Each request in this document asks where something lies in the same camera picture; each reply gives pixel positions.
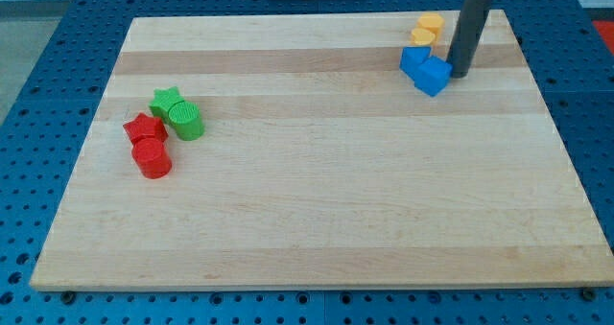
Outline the green cylinder block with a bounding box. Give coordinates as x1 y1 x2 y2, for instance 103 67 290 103
169 102 204 141

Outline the wooden board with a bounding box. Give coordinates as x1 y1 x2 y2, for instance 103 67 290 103
31 10 613 292

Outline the red star block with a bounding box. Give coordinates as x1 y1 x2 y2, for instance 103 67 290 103
123 113 169 145

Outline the yellow heart block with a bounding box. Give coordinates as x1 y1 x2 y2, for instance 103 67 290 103
410 28 437 47

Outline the red cylinder block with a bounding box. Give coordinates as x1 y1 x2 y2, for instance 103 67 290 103
131 138 172 179

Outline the green star block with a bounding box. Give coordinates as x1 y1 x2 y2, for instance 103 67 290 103
149 86 184 124

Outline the blue cube block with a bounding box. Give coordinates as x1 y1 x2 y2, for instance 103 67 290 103
413 56 452 97

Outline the yellow hexagon block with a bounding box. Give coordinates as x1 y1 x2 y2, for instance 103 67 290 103
417 12 445 40

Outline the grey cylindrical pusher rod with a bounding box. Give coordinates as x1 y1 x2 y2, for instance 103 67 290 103
446 0 493 79

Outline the blue triangle block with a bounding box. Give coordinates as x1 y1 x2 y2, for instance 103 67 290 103
399 46 432 79

